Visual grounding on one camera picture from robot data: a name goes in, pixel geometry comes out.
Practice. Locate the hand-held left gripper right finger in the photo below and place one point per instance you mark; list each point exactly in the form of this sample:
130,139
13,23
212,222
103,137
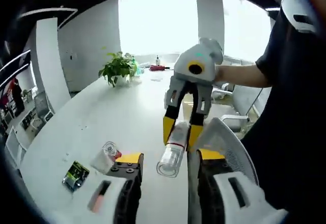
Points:
224,203

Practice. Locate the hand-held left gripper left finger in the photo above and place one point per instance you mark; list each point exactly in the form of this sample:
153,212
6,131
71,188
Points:
114,196

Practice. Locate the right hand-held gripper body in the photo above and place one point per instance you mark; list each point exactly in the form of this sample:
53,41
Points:
183,63

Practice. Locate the green black skincare sachet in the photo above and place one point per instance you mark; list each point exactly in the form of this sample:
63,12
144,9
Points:
76,174

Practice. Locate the small skincare bottle red label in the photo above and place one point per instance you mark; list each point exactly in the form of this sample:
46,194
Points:
170,160

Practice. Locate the small sanitizer bottle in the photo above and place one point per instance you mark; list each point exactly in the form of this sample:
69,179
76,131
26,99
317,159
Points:
158,60

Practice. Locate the red flat pouch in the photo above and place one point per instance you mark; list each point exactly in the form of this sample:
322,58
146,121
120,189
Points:
158,68

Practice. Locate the light grey office chair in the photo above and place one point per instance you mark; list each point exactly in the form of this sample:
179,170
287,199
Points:
249,99

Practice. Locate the white-framed mesh chair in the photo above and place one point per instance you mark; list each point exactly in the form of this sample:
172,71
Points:
229,142

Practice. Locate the potted green plant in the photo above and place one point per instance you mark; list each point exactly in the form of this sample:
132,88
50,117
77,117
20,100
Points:
117,66

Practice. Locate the person in black clothes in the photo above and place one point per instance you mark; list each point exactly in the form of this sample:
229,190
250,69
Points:
293,132

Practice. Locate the white chest-worn device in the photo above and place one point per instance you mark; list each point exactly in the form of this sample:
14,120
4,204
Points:
298,10

